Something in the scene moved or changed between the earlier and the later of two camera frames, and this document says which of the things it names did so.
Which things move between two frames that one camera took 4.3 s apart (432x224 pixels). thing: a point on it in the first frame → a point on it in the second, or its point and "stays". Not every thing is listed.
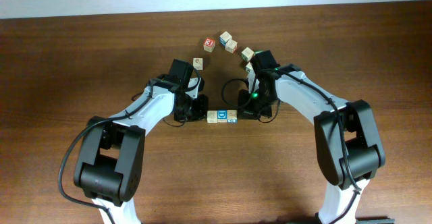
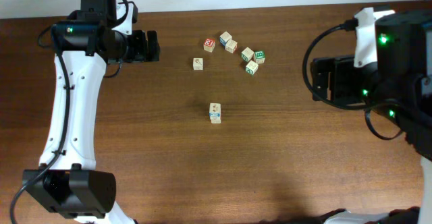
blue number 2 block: (198, 63) stays
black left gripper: (201, 113) → (144, 53)
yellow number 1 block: (231, 116) → (215, 120)
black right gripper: (248, 109) → (321, 79)
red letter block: (209, 44) stays
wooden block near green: (247, 54) stays
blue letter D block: (222, 115) → (214, 115)
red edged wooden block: (231, 46) stays
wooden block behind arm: (225, 38) stays
